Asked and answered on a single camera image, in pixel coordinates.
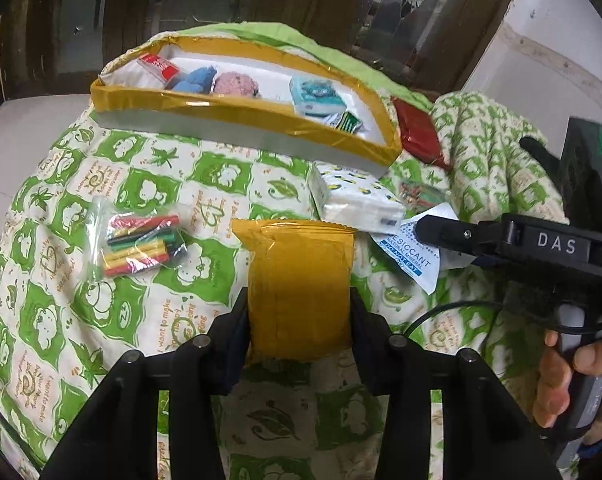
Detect white desiccant packet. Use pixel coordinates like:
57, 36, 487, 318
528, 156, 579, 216
371, 202, 476, 295

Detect gold foil packet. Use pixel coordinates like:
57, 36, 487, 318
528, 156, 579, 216
231, 219, 356, 362

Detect bee-print tissue pack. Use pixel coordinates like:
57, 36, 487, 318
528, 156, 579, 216
307, 162, 406, 235

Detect green white snack packet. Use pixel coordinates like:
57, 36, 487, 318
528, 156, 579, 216
322, 110, 364, 134

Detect teal tissue pack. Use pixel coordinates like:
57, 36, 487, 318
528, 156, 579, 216
289, 76, 348, 118

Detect pink fluffy ball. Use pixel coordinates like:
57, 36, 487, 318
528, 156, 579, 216
212, 72, 260, 98

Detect white red packet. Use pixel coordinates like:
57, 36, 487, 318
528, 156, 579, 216
136, 53, 184, 89

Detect person right hand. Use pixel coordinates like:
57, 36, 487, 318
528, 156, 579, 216
533, 330, 602, 445

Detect bag of coloured sticks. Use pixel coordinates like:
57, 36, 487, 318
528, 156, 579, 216
398, 180, 447, 214

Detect red foil packet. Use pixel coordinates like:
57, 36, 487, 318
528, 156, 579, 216
392, 96, 452, 171

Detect green patterned quilt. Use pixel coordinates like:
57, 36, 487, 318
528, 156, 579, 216
0, 92, 568, 479

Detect small bag coloured crayons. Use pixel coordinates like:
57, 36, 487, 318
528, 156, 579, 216
83, 197, 187, 283

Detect ornate glass door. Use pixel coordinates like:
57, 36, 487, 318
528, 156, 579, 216
0, 0, 509, 99

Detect gold-edged white foam tray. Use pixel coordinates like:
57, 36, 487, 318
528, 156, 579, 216
90, 32, 402, 177

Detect blue rolled cloth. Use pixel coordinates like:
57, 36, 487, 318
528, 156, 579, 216
172, 66, 216, 94

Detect black cable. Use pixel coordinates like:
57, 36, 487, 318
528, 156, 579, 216
405, 299, 602, 340

